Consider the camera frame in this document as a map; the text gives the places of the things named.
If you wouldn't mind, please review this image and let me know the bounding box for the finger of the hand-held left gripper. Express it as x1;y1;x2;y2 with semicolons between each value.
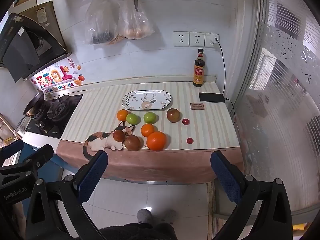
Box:
0;139;25;167
15;145;54;181

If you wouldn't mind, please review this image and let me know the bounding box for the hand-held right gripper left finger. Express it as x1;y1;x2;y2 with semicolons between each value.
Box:
25;150;108;240

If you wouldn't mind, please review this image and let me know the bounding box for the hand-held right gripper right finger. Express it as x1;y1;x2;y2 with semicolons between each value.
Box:
210;151;293;240

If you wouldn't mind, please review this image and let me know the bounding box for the brown passion fruit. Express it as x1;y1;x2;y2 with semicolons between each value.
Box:
113;130;126;142
124;135;141;152

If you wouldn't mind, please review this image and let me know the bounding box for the small orange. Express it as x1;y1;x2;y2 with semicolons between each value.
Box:
141;123;155;138
117;109;130;122

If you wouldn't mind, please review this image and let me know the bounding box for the green apple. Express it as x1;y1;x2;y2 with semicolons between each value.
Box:
143;112;157;124
126;113;139;125

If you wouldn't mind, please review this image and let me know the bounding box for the large orange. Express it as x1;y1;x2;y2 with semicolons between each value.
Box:
146;131;167;152

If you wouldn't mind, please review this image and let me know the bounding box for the red apple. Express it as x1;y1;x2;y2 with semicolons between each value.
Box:
166;108;180;123

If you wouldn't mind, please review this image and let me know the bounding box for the floral ceramic plate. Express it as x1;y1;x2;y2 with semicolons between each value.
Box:
122;90;173;111

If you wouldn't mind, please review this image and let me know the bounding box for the black frying pan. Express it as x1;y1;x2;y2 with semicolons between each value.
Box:
15;91;45;133

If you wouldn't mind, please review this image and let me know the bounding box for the striped tablecloth with cat print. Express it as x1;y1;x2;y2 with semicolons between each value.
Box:
55;81;244;183

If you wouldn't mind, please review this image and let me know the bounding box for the black gas stove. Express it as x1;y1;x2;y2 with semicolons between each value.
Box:
25;94;83;139

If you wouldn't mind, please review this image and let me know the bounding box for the grey slipper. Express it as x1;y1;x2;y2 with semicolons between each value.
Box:
137;209;153;224

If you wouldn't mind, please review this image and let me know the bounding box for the person's dark clothing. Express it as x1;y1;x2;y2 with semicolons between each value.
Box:
99;221;175;240

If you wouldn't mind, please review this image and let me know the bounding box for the black phone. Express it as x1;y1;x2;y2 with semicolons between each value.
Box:
199;92;226;103

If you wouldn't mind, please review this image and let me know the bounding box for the frosted glass sliding door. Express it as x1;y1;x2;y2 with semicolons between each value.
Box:
235;0;320;220

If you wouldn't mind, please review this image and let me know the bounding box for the black range hood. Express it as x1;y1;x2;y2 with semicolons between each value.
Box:
0;1;72;83

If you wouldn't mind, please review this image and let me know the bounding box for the dark sauce bottle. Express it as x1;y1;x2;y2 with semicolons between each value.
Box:
192;48;206;88

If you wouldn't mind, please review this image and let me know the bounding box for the plastic bag with dark contents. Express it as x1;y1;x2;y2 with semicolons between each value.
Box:
85;0;118;45

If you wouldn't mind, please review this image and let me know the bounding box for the plastic bag with onions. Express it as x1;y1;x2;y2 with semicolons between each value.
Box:
117;0;155;40

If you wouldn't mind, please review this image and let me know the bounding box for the colourful wall sticker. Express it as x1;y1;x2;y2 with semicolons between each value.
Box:
30;59;84;94

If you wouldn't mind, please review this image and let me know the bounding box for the black charging cable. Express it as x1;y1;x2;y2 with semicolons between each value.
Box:
215;37;237;125

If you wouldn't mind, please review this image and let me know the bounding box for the white wall socket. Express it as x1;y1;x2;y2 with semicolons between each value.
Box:
174;31;190;47
205;32;220;48
189;32;205;47

